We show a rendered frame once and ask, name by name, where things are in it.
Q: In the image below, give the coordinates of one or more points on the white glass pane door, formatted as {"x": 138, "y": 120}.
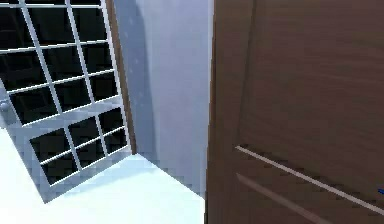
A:
{"x": 66, "y": 100}

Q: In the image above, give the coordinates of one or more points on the round grey door knob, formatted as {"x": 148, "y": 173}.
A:
{"x": 4, "y": 105}

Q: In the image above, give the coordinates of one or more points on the dark brown wooden door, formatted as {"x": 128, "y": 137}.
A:
{"x": 300, "y": 100}

